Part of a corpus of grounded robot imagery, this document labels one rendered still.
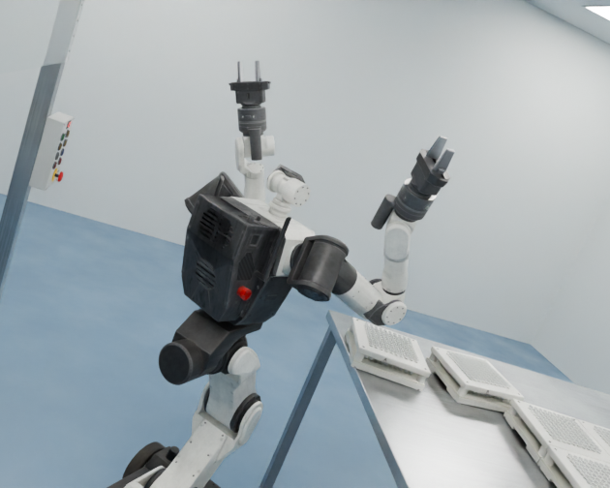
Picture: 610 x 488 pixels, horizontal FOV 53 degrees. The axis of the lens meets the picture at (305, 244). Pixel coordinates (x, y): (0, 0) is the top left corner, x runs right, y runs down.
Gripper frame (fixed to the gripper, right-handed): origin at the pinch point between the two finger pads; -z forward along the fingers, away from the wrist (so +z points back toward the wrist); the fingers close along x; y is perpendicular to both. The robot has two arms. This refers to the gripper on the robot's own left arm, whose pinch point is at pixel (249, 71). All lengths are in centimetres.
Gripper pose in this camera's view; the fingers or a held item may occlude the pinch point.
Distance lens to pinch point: 193.1
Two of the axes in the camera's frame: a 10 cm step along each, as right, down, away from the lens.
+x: 9.8, 0.3, -2.0
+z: 0.4, 9.5, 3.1
